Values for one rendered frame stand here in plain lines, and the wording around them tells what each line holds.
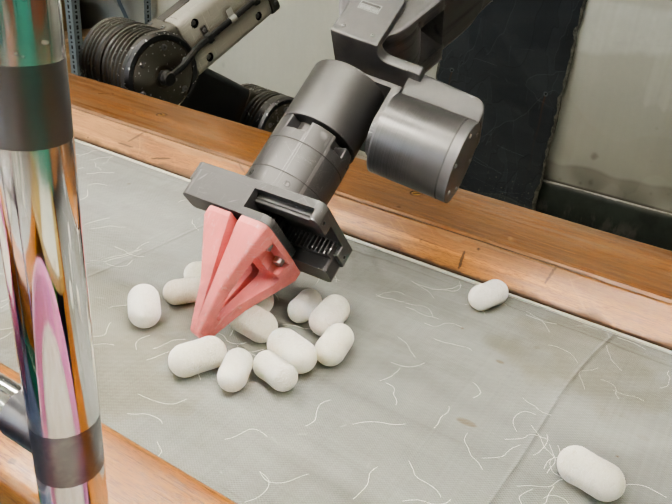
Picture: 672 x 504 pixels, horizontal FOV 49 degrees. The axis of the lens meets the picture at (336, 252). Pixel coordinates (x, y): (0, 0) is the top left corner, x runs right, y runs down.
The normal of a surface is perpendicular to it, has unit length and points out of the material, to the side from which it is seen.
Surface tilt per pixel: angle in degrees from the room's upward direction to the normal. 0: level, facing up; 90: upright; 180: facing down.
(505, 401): 0
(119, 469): 0
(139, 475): 0
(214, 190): 39
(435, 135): 46
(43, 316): 90
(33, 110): 90
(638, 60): 90
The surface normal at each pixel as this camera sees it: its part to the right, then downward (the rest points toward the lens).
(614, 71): -0.52, 0.36
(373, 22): -0.10, -0.41
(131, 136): -0.33, -0.37
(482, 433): 0.07, -0.88
